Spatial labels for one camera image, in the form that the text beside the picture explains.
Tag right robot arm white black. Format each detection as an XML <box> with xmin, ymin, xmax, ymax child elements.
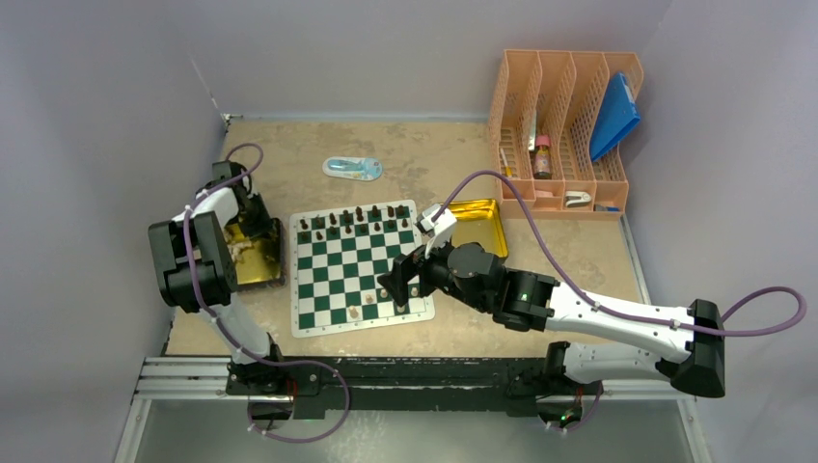
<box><xmin>377</xmin><ymin>243</ymin><xmax>725</xmax><ymax>398</ymax></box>

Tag yellow pen in organizer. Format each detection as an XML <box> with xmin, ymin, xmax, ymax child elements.
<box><xmin>499</xmin><ymin>148</ymin><xmax>513</xmax><ymax>178</ymax></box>

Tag blue packaged stapler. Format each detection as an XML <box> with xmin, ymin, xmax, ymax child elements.
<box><xmin>322</xmin><ymin>156</ymin><xmax>383</xmax><ymax>181</ymax></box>

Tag empty gold tin lid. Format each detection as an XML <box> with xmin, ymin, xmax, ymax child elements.
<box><xmin>434</xmin><ymin>199</ymin><xmax>508</xmax><ymax>259</ymax></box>

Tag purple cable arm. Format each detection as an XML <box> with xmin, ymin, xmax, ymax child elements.
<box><xmin>434</xmin><ymin>170</ymin><xmax>808</xmax><ymax>337</ymax></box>
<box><xmin>181</xmin><ymin>142</ymin><xmax>353</xmax><ymax>446</ymax></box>

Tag peach plastic file organizer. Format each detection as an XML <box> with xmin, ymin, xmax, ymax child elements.
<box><xmin>487</xmin><ymin>49</ymin><xmax>644</xmax><ymax>221</ymax></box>

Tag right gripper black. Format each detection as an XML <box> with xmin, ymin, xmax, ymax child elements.
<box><xmin>378</xmin><ymin>231</ymin><xmax>492</xmax><ymax>313</ymax></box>

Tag blue folder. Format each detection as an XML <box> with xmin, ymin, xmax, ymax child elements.
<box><xmin>589</xmin><ymin>72</ymin><xmax>641</xmax><ymax>162</ymax></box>

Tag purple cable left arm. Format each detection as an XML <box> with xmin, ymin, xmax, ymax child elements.
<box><xmin>181</xmin><ymin>142</ymin><xmax>353</xmax><ymax>446</ymax></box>

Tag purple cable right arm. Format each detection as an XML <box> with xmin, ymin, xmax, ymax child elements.
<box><xmin>434</xmin><ymin>170</ymin><xmax>808</xmax><ymax>337</ymax></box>

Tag white stapler in organizer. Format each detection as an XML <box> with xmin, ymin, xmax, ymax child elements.
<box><xmin>564</xmin><ymin>190</ymin><xmax>592</xmax><ymax>208</ymax></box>

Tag green white chess board mat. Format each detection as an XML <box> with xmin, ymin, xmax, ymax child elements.
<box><xmin>288</xmin><ymin>200</ymin><xmax>435</xmax><ymax>339</ymax></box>

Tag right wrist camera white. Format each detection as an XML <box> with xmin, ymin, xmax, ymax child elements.
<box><xmin>416</xmin><ymin>204</ymin><xmax>457</xmax><ymax>259</ymax></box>

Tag gold tin with white pieces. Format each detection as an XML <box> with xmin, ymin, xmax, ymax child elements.
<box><xmin>223</xmin><ymin>218</ymin><xmax>286</xmax><ymax>290</ymax></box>

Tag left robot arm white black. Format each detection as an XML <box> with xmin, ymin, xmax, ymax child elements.
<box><xmin>148</xmin><ymin>161</ymin><xmax>287</xmax><ymax>395</ymax></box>

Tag small bottle pink cap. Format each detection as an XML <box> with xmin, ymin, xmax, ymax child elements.
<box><xmin>532</xmin><ymin>134</ymin><xmax>552</xmax><ymax>179</ymax></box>

